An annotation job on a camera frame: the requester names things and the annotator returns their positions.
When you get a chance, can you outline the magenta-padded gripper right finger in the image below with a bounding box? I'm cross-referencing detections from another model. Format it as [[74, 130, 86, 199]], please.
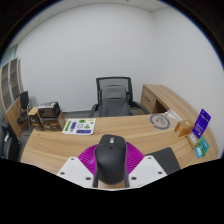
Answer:
[[124, 141, 168, 189]]

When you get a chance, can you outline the wooden side desk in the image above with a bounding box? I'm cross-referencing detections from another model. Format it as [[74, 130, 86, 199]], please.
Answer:
[[139, 83, 198, 118]]

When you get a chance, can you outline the black mesh office chair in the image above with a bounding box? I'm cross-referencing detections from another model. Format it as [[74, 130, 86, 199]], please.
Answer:
[[88, 76, 150, 118]]

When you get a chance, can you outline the purple standing card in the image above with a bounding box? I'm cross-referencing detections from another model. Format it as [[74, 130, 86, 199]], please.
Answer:
[[192, 108, 212, 140]]

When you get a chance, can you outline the small brown cardboard box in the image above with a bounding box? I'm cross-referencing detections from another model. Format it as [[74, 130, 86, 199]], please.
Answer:
[[27, 106, 44, 132]]

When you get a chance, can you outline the white paper sheet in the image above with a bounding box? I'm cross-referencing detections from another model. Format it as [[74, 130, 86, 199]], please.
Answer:
[[163, 109, 183, 123]]

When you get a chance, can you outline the black leather office chair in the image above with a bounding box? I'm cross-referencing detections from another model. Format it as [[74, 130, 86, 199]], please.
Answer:
[[0, 121, 23, 161]]

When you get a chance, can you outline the orange cardboard box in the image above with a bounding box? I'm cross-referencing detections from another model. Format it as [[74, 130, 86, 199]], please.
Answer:
[[173, 119, 195, 138]]

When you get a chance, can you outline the white sticker sheet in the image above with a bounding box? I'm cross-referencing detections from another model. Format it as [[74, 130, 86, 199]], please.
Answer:
[[61, 117, 97, 136]]

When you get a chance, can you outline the blue packet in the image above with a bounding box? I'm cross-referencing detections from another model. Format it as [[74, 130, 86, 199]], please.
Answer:
[[194, 145, 204, 159]]

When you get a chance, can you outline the black computer mouse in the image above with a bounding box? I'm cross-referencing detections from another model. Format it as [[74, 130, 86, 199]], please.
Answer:
[[94, 134, 128, 186]]

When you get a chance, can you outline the green packet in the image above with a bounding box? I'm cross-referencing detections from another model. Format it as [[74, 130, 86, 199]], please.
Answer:
[[197, 135, 211, 156]]

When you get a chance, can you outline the dark grey mouse pad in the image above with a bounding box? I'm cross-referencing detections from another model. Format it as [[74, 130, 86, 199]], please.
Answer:
[[145, 147, 182, 176]]

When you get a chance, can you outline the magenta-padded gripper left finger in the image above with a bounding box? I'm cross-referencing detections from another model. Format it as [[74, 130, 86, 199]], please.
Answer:
[[56, 143, 101, 189]]

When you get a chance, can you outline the small black visitor chair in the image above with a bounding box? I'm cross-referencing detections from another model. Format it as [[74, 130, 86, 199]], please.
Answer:
[[17, 90, 32, 124]]

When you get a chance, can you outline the round grey printed disc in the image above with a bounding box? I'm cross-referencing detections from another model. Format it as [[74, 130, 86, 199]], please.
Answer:
[[149, 113, 172, 131]]

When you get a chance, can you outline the small tan box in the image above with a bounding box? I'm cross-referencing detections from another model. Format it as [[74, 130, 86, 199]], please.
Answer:
[[186, 132, 200, 149]]

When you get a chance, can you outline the wide brown cardboard box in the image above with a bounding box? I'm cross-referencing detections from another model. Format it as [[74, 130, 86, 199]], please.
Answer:
[[39, 111, 66, 132]]

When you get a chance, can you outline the dark printed cardboard box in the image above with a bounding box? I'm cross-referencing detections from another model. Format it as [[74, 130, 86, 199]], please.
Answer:
[[37, 101, 62, 119]]

